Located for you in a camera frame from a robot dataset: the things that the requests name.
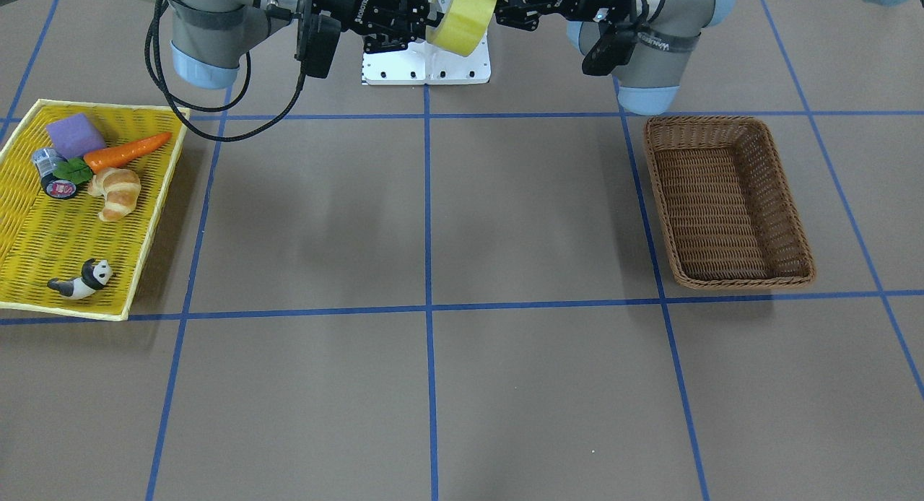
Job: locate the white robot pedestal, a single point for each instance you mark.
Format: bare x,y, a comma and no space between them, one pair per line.
423,63

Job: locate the orange toy carrot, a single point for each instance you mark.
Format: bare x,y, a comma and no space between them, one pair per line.
80,170

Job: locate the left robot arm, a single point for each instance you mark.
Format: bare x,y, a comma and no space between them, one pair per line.
645,45

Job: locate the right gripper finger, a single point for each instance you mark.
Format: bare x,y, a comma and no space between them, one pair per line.
388,42
408,18

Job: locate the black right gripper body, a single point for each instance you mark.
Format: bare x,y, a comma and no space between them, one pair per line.
351,8

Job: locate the purple foam block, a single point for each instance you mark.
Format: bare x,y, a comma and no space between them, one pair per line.
74,136

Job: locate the yellow tape roll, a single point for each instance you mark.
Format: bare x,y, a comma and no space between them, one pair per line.
462,26

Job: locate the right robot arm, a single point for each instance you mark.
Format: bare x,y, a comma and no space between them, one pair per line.
211,36

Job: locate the toy panda figure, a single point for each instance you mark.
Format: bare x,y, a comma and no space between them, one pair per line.
94,275

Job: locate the brown wicker basket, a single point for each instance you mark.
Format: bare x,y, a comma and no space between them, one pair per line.
728,217

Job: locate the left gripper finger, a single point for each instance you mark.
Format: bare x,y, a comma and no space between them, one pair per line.
521,14

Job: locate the small labelled can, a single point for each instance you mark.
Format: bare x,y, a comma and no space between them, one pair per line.
46,162

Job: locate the yellow woven basket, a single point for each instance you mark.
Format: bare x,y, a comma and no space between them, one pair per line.
43,238

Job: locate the toy croissant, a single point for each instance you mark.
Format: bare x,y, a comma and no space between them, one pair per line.
120,189

